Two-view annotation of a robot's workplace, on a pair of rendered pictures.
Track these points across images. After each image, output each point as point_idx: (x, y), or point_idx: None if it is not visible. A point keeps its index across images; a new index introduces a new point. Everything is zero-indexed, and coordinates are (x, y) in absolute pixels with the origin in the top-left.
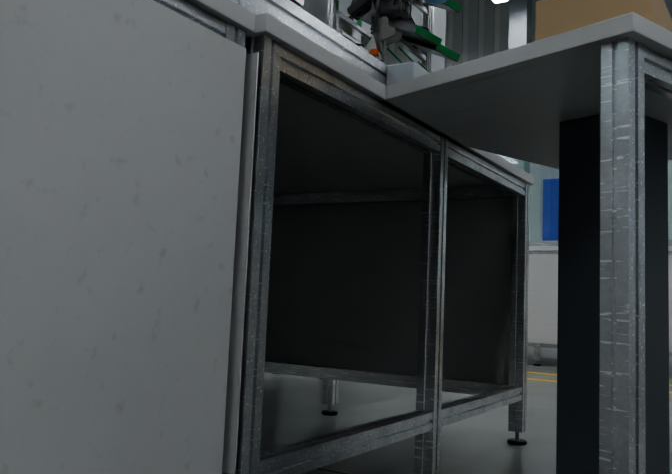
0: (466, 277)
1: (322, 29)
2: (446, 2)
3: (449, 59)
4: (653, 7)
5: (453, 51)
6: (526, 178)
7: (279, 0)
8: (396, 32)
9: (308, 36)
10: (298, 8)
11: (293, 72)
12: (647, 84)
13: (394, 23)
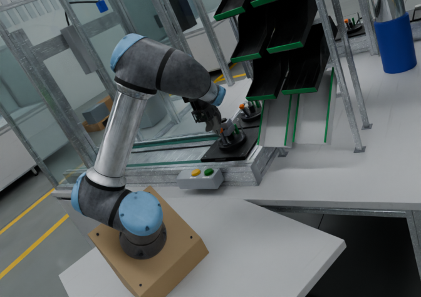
0: None
1: (143, 173)
2: (280, 50)
3: (319, 84)
4: (101, 254)
5: (302, 89)
6: (392, 207)
7: (124, 173)
8: (213, 125)
9: (140, 178)
10: (131, 172)
11: None
12: None
13: (254, 82)
